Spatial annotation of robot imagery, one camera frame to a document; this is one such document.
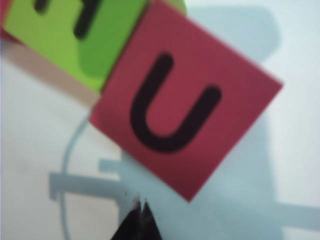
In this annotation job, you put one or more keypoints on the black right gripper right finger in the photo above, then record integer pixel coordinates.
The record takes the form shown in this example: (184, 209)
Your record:
(150, 225)

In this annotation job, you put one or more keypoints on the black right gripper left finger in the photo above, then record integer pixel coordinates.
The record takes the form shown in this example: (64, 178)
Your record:
(131, 225)

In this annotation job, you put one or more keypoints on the red foam block letter U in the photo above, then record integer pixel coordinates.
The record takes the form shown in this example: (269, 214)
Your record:
(175, 105)

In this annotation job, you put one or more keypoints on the green foam block letter H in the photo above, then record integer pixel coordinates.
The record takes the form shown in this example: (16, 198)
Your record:
(50, 50)

